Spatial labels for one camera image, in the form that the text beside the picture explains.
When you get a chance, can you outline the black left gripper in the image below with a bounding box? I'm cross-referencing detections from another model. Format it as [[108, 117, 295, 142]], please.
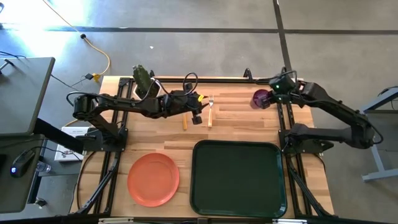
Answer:
[[169, 90, 210, 126]]

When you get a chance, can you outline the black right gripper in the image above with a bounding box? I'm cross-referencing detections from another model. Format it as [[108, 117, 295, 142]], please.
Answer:
[[261, 81, 297, 110]]

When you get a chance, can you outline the purple translucent cup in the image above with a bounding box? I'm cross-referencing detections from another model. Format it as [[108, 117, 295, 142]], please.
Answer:
[[250, 88, 270, 110]]

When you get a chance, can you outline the fork with wooden handle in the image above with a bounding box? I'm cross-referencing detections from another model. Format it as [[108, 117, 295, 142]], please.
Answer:
[[207, 95, 215, 128]]

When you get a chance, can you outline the orange round plate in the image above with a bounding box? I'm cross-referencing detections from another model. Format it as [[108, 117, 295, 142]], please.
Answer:
[[127, 152, 180, 208]]

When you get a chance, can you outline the dark green rectangular tray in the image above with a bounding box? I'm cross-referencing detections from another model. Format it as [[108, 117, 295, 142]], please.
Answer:
[[190, 139, 288, 219]]

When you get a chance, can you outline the green cactus plant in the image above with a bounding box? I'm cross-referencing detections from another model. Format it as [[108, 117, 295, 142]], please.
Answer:
[[132, 64, 154, 98]]

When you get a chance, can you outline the white printed box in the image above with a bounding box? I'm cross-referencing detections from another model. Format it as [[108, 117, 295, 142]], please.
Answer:
[[54, 126, 91, 162]]

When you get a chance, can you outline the clear plastic water bottle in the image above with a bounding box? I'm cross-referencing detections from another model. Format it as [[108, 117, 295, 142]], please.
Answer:
[[35, 161, 52, 174]]

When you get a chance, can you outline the grey desk top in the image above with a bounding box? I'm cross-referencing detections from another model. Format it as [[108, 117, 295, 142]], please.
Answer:
[[0, 57, 56, 138]]

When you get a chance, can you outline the black device with light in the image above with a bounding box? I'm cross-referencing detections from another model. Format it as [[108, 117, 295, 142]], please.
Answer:
[[9, 149, 36, 179]]

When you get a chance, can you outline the dark desk top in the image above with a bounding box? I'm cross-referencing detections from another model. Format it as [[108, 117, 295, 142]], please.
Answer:
[[0, 133, 45, 214]]

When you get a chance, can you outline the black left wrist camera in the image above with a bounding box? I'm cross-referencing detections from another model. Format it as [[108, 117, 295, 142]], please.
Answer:
[[171, 90, 195, 102]]

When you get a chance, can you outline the black aluminium table frame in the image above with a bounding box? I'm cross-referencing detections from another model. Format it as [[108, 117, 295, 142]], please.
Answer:
[[75, 75, 335, 218]]

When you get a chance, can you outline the yellow extension cable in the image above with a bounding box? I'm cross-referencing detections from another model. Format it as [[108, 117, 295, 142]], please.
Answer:
[[42, 0, 111, 83]]

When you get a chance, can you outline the grey metal table frame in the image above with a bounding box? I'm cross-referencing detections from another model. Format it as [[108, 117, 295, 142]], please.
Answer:
[[359, 86, 398, 183]]

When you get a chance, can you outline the black thin floor cable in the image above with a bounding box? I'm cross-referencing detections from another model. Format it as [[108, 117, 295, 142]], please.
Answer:
[[49, 73, 90, 92]]

